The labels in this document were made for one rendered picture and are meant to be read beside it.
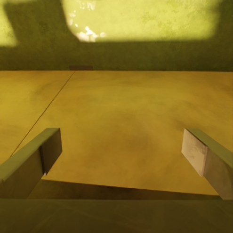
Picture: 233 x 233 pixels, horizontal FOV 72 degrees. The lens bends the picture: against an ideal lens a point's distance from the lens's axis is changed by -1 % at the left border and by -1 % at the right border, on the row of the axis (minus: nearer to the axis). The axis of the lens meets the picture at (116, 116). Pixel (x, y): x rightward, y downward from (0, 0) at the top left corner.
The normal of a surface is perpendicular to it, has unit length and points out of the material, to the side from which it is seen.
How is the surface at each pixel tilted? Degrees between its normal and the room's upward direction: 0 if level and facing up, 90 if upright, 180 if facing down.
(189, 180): 90
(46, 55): 0
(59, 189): 90
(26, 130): 90
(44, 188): 90
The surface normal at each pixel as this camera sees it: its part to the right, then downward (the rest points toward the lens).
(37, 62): -0.12, 0.63
